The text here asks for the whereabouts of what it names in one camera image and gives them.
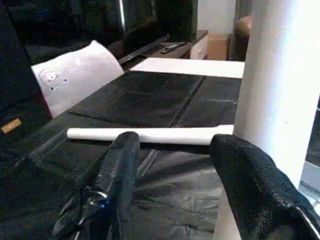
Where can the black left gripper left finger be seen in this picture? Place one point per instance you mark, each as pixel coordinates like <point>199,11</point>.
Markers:
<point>110,180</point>

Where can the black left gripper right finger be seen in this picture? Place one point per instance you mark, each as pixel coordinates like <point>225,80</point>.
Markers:
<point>255,190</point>

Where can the white plastic table leg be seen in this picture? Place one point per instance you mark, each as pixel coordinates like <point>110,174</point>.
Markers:
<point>275,75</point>
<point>100,133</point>

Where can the white bag with round fitting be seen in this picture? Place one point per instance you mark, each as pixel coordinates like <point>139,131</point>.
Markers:
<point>82,75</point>

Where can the black box with gold label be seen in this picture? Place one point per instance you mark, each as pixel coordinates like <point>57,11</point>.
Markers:
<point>15,75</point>

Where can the dark remote control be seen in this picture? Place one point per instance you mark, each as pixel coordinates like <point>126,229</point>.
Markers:
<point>172,48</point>

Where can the brown cardboard box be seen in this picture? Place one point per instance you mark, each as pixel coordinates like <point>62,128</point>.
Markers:
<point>218,46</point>

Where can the dark top television stand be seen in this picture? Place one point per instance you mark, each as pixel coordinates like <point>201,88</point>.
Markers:
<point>195,45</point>

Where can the black television screen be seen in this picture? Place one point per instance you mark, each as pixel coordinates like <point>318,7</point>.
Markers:
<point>87,20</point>

